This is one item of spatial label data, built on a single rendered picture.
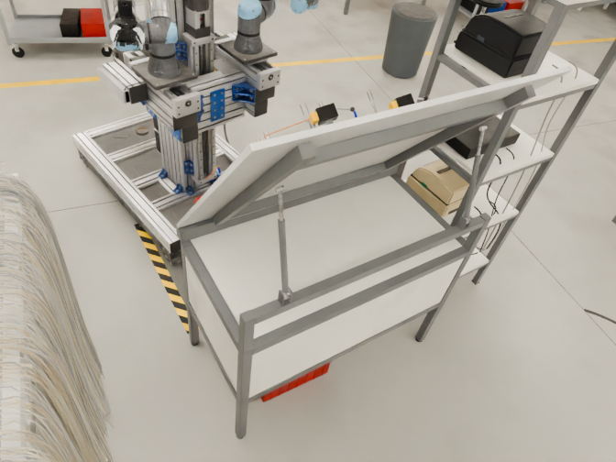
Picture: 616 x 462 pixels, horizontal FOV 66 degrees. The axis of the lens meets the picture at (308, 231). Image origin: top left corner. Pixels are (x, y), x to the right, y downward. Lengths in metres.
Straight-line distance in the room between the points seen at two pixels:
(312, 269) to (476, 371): 1.30
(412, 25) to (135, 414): 4.08
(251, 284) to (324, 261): 0.34
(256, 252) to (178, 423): 0.95
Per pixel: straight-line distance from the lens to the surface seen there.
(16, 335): 1.09
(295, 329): 1.82
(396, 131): 1.48
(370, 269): 1.80
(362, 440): 2.56
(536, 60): 2.01
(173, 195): 3.15
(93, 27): 5.13
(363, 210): 2.31
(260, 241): 2.08
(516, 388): 3.00
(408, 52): 5.20
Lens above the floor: 2.33
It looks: 45 degrees down
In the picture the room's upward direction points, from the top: 10 degrees clockwise
